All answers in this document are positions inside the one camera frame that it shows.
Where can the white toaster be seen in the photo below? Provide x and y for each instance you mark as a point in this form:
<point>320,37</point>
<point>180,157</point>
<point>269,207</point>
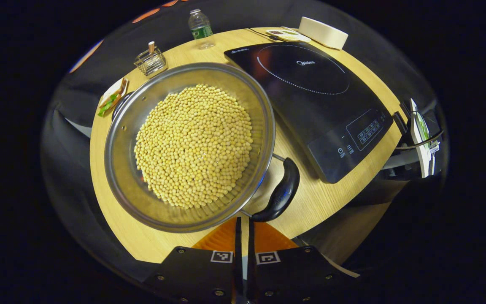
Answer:
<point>323,31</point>

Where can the white divided bean dish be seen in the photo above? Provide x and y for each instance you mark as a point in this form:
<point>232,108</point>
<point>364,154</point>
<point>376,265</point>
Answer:
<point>287,34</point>

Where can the clear plastic water bottle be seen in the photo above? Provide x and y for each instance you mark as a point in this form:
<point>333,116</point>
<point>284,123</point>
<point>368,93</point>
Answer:
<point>201,27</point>

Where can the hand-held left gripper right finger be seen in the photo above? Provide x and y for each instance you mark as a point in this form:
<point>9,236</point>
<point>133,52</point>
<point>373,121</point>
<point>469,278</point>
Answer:
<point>285,274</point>

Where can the black induction cooktop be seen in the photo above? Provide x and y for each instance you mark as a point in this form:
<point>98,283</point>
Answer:
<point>310,105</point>

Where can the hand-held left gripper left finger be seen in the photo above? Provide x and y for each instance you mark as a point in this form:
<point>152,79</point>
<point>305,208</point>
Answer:
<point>201,274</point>

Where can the sandwich on small plate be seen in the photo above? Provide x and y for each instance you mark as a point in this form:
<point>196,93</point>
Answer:
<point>111,99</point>

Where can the pile of yellow soybeans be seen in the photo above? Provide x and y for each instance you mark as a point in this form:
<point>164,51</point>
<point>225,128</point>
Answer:
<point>194,145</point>

